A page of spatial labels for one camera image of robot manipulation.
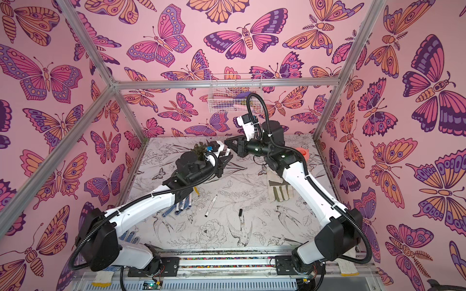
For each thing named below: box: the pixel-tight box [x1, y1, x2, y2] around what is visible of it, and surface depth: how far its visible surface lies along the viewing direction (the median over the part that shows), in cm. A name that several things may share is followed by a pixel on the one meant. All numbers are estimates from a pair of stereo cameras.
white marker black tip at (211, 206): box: [204, 194, 218, 218], surface depth 91 cm
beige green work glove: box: [266, 164, 295, 202], surface depth 98 cm
